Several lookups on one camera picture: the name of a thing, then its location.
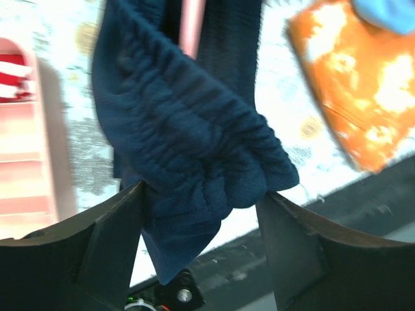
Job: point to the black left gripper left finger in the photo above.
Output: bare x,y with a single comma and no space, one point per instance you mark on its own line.
82,263

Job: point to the light blue shorts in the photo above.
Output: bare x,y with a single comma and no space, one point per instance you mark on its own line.
394,15

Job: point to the pink divided organizer tray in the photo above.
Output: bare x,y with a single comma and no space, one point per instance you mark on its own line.
36,185

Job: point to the orange white folded cloth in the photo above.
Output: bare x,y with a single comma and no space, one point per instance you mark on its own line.
362,77

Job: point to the red white striped sock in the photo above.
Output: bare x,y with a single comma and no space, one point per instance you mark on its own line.
16,84

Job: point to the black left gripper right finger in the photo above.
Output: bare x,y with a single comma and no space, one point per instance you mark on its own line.
317,264

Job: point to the navy blue shorts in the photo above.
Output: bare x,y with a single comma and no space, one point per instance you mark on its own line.
187,128

